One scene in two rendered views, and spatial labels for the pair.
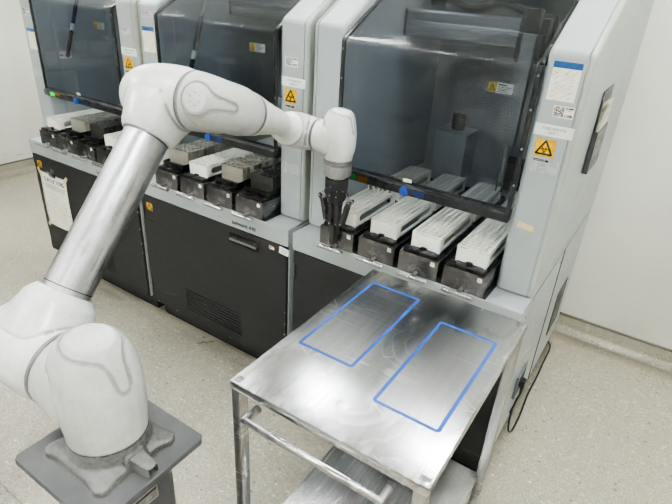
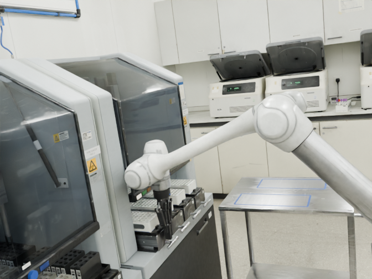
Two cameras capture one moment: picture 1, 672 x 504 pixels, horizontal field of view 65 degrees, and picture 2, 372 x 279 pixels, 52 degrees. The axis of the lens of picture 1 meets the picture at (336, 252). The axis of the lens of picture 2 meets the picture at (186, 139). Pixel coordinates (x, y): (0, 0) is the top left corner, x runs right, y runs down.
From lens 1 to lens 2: 2.30 m
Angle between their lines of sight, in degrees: 91
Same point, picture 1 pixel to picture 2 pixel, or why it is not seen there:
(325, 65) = (108, 126)
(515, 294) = not seen: hidden behind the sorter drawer
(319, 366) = (318, 200)
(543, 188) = (188, 138)
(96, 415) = not seen: outside the picture
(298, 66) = (92, 137)
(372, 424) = not seen: hidden behind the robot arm
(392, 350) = (289, 191)
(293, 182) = (109, 239)
